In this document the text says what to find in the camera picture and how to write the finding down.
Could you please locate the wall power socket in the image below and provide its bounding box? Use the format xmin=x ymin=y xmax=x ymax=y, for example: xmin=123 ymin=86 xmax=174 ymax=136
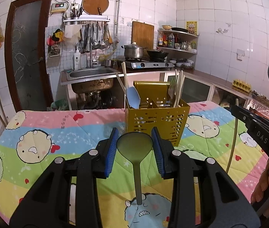
xmin=236 ymin=49 xmax=245 ymax=61

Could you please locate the chopstick in holder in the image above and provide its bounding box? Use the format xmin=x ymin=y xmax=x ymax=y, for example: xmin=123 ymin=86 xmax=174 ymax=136
xmin=121 ymin=62 xmax=129 ymax=90

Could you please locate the metal fork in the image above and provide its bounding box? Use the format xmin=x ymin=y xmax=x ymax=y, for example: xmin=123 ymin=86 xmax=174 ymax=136
xmin=168 ymin=76 xmax=175 ymax=107

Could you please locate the wooden cutting board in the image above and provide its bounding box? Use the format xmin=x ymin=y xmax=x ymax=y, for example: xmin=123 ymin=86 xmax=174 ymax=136
xmin=131 ymin=21 xmax=155 ymax=50

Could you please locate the colourful cartoon quilt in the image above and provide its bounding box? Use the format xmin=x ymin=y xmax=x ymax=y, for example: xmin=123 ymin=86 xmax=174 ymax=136
xmin=0 ymin=101 xmax=268 ymax=227

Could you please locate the yellow egg tray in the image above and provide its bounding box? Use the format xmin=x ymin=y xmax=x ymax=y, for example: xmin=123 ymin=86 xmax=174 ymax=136
xmin=232 ymin=79 xmax=251 ymax=93

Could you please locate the white soap bottle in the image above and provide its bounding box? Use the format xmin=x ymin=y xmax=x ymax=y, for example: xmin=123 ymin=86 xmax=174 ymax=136
xmin=74 ymin=47 xmax=81 ymax=70

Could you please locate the yellow perforated utensil holder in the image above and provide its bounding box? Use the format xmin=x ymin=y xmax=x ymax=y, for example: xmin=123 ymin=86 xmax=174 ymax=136
xmin=125 ymin=81 xmax=190 ymax=147

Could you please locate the green plastic ladle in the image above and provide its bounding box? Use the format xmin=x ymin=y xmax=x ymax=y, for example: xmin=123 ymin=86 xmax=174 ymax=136
xmin=117 ymin=132 xmax=153 ymax=205

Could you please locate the steel cooking pot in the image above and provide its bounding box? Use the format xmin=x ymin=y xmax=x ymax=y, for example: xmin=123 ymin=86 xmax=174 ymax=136
xmin=121 ymin=42 xmax=145 ymax=59

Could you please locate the wall utensil rack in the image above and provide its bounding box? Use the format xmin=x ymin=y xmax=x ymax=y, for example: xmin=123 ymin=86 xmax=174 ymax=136
xmin=62 ymin=15 xmax=112 ymax=52

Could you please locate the thin wooden chopstick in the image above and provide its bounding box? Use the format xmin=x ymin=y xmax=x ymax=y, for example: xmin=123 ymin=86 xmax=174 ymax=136
xmin=224 ymin=98 xmax=240 ymax=174

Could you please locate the gas stove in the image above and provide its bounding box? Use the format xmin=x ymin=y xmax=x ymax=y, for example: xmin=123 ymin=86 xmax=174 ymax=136
xmin=117 ymin=59 xmax=175 ymax=70

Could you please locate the corner wall shelf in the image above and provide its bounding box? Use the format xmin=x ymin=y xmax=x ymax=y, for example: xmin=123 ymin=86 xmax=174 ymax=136
xmin=157 ymin=27 xmax=198 ymax=55

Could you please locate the black wok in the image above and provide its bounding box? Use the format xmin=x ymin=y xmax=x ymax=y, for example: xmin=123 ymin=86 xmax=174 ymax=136
xmin=147 ymin=50 xmax=168 ymax=62

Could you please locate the steel kitchen sink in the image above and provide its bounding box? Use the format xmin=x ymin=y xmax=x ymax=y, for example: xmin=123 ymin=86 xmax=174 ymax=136
xmin=60 ymin=67 xmax=121 ymax=94

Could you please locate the dark wooden glass door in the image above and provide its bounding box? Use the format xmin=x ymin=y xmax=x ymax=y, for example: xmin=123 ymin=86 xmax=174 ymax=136
xmin=4 ymin=0 xmax=53 ymax=112

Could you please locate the round woven lid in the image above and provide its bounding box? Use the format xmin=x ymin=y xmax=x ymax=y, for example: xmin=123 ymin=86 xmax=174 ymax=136
xmin=82 ymin=0 xmax=109 ymax=15

